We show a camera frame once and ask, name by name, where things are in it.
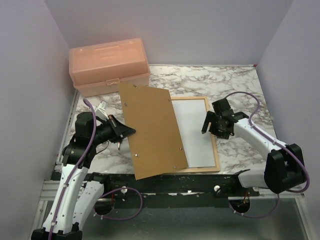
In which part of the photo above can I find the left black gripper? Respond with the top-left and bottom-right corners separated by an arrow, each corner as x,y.
91,114 -> 136,146

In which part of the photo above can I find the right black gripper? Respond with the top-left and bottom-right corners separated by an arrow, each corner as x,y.
202,110 -> 230,140

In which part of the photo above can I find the plant photo with backing board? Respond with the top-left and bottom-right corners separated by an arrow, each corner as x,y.
172,98 -> 217,168

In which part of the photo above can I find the brown backing board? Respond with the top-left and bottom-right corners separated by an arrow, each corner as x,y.
118,83 -> 188,180

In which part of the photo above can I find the light wooden picture frame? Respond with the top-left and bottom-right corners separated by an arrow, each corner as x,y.
170,96 -> 220,174

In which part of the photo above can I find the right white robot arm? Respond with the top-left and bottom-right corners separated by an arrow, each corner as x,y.
201,98 -> 310,196

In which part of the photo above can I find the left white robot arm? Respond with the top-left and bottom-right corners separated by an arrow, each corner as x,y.
31,111 -> 136,240

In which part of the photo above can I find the pink translucent plastic box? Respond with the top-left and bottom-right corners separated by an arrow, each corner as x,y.
69,38 -> 151,97

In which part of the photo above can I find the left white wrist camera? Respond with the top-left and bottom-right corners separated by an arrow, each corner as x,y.
95,100 -> 109,121

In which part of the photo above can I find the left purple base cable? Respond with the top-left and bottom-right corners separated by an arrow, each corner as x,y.
93,187 -> 144,221

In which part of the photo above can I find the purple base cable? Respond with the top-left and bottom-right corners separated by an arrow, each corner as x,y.
227,193 -> 281,219
93,187 -> 144,221

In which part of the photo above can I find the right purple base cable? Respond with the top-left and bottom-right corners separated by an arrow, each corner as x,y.
227,193 -> 281,219

